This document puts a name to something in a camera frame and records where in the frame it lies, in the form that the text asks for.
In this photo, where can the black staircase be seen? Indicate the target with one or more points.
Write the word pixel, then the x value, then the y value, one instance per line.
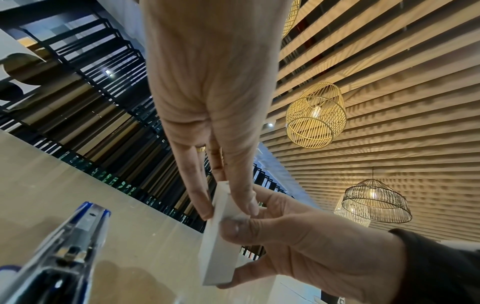
pixel 75 38

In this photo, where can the person's right forearm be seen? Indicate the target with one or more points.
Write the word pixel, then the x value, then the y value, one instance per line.
pixel 442 270

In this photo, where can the small white box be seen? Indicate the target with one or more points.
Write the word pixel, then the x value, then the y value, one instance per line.
pixel 221 243

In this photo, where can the blue and silver stapler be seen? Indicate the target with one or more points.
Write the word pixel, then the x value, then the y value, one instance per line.
pixel 63 255

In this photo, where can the black slatted screen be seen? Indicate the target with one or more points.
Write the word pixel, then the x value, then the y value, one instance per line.
pixel 123 154

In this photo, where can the person's right hand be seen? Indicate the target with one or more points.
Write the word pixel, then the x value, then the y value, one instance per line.
pixel 330 249

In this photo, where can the person's left hand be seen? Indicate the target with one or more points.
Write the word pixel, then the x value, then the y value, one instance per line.
pixel 210 65

